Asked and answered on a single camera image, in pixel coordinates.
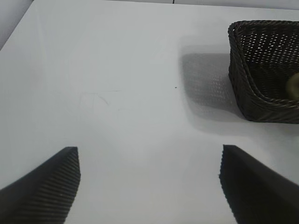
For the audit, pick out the dark brown woven basket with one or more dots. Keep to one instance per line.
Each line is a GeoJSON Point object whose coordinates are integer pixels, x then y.
{"type": "Point", "coordinates": [261, 65]}

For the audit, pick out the pale yellow egg yolk pastry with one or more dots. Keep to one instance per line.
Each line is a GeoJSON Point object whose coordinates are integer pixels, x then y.
{"type": "Point", "coordinates": [294, 86]}

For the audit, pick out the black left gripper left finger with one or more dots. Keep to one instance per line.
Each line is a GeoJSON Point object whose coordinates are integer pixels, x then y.
{"type": "Point", "coordinates": [42, 191]}

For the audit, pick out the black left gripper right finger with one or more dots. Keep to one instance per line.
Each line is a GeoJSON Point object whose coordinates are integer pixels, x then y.
{"type": "Point", "coordinates": [257, 193]}

